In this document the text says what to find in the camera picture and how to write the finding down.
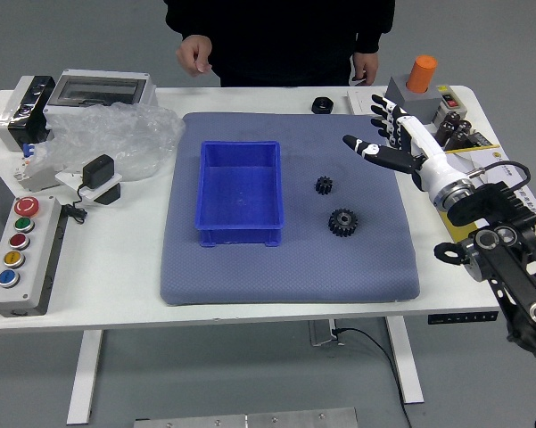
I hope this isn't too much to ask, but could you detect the person's right hand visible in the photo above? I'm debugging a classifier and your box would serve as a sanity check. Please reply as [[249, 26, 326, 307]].
[[176, 35, 214, 78]]

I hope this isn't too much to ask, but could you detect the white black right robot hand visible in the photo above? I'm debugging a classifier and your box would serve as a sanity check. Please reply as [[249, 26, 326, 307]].
[[342, 93, 464, 204]]

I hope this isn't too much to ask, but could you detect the person's left hand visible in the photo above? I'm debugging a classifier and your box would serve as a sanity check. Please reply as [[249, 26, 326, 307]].
[[350, 51, 380, 86]]

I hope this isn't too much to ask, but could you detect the big black gear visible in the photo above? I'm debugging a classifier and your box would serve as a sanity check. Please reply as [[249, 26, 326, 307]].
[[327, 208, 359, 239]]

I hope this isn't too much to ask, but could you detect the blue plastic box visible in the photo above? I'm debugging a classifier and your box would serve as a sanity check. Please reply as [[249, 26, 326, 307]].
[[196, 140, 286, 249]]

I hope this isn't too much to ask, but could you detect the yellow white cardboard box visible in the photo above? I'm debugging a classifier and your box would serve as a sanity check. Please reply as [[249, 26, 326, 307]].
[[436, 144, 536, 242]]

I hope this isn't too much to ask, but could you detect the black hex nut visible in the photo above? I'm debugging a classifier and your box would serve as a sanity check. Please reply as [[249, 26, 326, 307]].
[[310, 95, 335, 115]]

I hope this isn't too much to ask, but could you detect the grey distribution box clear cover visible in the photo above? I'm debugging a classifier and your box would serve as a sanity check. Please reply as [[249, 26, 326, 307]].
[[43, 69, 158, 130]]

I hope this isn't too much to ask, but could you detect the grey under-table control box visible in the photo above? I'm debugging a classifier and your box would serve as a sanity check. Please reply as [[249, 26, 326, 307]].
[[307, 318, 340, 348]]

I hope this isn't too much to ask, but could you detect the small black circuit module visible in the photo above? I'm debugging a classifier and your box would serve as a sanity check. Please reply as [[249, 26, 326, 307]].
[[470, 128, 494, 148]]

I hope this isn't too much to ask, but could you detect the grey square block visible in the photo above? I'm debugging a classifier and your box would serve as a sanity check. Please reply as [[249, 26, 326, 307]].
[[385, 75, 445, 126]]

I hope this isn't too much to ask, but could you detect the orange cylinder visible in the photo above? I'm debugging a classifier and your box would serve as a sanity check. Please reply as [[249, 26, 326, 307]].
[[405, 54, 439, 95]]

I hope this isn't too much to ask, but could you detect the person's torso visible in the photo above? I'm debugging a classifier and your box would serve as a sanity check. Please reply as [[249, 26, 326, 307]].
[[162, 0, 396, 88]]

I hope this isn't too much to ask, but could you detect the clear plastic bag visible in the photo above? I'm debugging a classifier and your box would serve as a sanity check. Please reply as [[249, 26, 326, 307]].
[[29, 101, 186, 183]]

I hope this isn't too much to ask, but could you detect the black power adapter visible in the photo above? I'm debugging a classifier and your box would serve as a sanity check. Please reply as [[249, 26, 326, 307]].
[[82, 153, 116, 191]]

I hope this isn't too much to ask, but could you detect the black table height controller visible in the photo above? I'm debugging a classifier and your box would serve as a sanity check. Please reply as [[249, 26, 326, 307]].
[[426, 311, 499, 325]]

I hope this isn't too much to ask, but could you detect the white black adapter stand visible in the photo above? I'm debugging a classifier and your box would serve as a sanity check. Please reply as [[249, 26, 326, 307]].
[[54, 169, 124, 207]]

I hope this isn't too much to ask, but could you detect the grey-blue padded mat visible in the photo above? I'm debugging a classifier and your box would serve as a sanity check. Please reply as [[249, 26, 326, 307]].
[[159, 111, 421, 307]]

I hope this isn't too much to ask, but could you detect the white blue circuit breaker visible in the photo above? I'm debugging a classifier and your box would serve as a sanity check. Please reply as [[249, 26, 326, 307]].
[[12, 142, 62, 193]]

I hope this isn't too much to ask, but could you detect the white table leg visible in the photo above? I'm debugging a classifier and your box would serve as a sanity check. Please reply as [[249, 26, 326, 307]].
[[384, 316, 425, 405], [65, 329, 104, 425]]

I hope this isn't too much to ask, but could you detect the grey five-button control station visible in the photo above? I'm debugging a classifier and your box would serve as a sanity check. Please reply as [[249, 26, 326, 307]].
[[0, 194, 68, 318]]

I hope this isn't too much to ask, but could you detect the white wall switch plate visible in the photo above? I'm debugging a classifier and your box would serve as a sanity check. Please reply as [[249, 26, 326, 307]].
[[346, 90, 387, 117]]

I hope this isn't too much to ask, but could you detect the white red-black push-button switch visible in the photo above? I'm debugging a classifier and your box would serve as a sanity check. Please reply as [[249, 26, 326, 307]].
[[432, 84, 463, 128]]

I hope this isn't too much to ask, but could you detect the white black electrical enclosure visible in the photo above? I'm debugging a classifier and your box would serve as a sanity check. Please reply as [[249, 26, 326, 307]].
[[0, 74, 57, 152]]

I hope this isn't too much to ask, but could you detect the black under-table power cable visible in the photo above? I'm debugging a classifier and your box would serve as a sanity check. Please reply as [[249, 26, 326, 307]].
[[332, 327, 414, 428]]

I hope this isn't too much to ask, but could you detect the black adapter cord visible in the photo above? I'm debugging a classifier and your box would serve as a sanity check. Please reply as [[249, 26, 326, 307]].
[[60, 182, 89, 225]]

